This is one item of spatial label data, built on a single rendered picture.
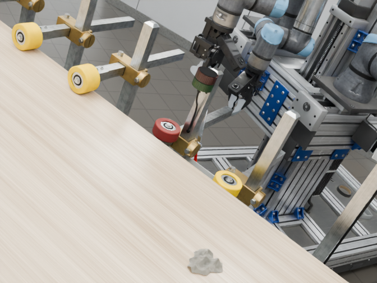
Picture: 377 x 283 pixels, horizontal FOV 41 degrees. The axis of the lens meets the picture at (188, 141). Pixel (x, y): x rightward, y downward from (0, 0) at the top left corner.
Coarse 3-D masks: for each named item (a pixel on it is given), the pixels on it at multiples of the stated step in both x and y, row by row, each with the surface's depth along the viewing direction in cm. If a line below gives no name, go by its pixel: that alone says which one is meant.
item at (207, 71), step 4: (200, 68) 137; (204, 68) 138; (208, 68) 139; (204, 72) 135; (208, 72) 136; (212, 72) 137; (212, 76) 135; (216, 76) 136; (200, 92) 139; (204, 92) 142; (196, 96) 140; (196, 100) 141; (196, 104) 143; (196, 108) 144; (192, 120) 147; (188, 128) 148; (188, 132) 149
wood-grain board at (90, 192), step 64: (0, 64) 142; (0, 128) 119; (64, 128) 128; (128, 128) 139; (0, 192) 102; (64, 192) 109; (128, 192) 117; (192, 192) 126; (0, 256) 90; (64, 256) 95; (128, 256) 101; (192, 256) 108; (256, 256) 115
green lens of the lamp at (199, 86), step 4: (196, 80) 136; (192, 84) 138; (196, 84) 136; (200, 84) 136; (204, 84) 135; (196, 88) 137; (200, 88) 136; (204, 88) 136; (208, 88) 136; (212, 88) 138; (208, 92) 137
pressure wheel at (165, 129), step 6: (156, 120) 147; (162, 120) 148; (168, 120) 149; (156, 126) 145; (162, 126) 145; (168, 126) 146; (174, 126) 148; (156, 132) 145; (162, 132) 144; (168, 132) 144; (174, 132) 145; (180, 132) 147; (162, 138) 145; (168, 138) 145; (174, 138) 146
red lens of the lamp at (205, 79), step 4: (196, 72) 136; (200, 72) 135; (216, 72) 138; (196, 76) 136; (200, 76) 135; (204, 76) 134; (208, 76) 134; (200, 80) 135; (204, 80) 135; (208, 80) 135; (212, 80) 135; (216, 80) 137; (208, 84) 135; (212, 84) 136
